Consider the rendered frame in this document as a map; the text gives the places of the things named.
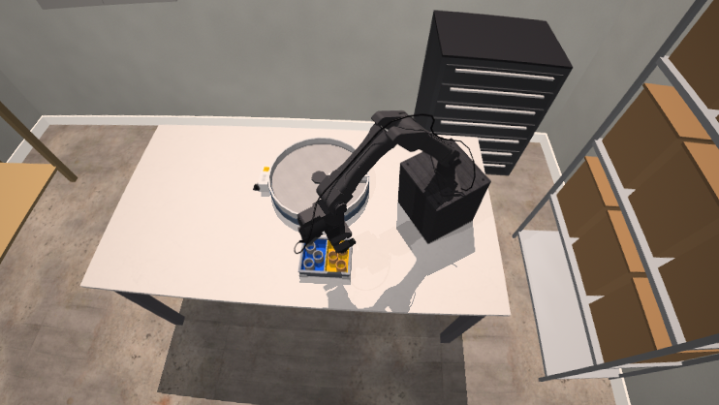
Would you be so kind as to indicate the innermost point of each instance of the blue bin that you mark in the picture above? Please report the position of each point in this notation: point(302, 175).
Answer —
point(320, 245)

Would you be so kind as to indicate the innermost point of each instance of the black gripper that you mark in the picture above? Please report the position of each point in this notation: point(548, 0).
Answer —
point(345, 232)

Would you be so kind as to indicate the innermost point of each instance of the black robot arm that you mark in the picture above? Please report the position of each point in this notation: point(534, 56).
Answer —
point(405, 133)

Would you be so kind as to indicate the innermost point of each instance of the yellow bin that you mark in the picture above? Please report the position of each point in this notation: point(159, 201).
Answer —
point(332, 267)

